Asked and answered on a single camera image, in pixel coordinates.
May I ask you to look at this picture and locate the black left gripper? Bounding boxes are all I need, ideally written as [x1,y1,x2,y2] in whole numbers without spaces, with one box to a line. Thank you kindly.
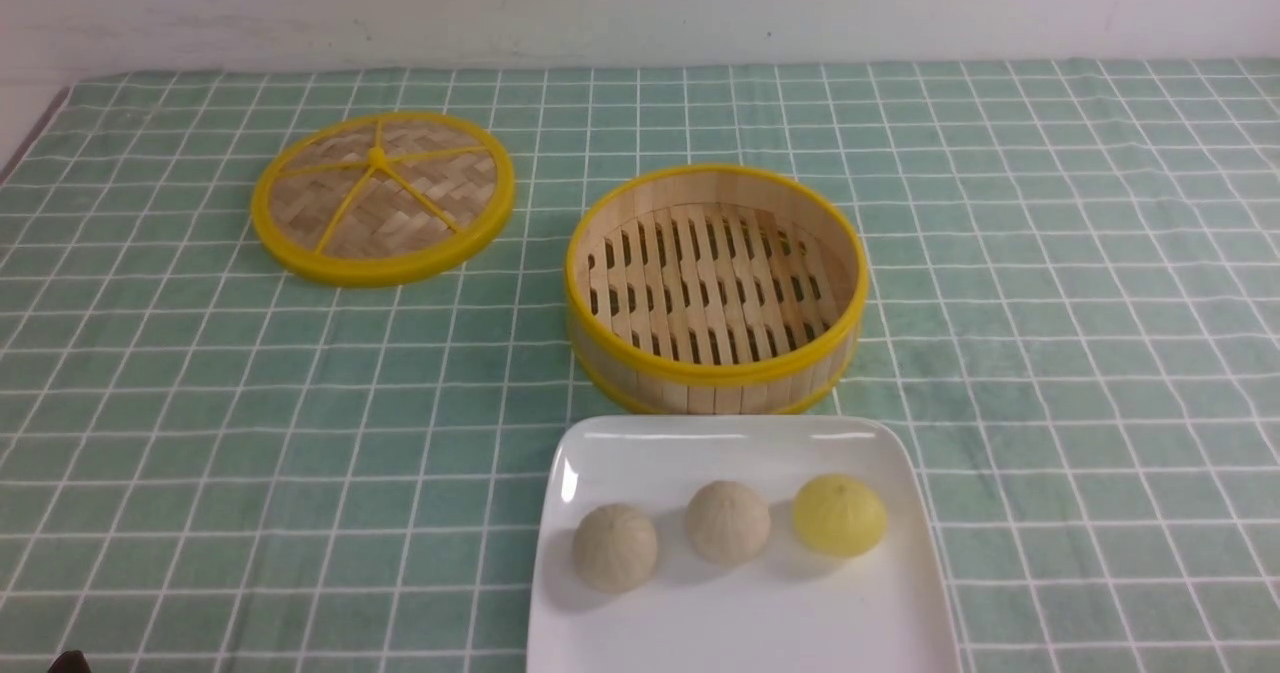
[50,650,92,673]

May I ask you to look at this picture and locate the white steamed bun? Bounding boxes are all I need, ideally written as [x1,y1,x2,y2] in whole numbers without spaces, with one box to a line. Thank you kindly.
[571,503,659,595]
[684,480,772,568]

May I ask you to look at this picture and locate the yellow steamed bun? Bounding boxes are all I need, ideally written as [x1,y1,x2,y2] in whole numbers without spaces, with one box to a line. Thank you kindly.
[791,473,888,559]

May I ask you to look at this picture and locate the white square plate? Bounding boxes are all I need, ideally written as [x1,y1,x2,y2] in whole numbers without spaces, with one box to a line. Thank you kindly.
[525,415,963,672]

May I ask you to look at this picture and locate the green checkered tablecloth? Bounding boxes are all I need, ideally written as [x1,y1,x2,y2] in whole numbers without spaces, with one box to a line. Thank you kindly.
[1,59,1279,672]

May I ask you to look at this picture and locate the yellow rimmed bamboo steamer lid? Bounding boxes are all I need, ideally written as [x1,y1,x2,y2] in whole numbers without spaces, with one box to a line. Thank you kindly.
[250,111,516,287]

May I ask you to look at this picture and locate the yellow rimmed bamboo steamer basket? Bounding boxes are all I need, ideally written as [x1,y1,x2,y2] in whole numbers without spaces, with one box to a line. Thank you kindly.
[564,164,870,415]

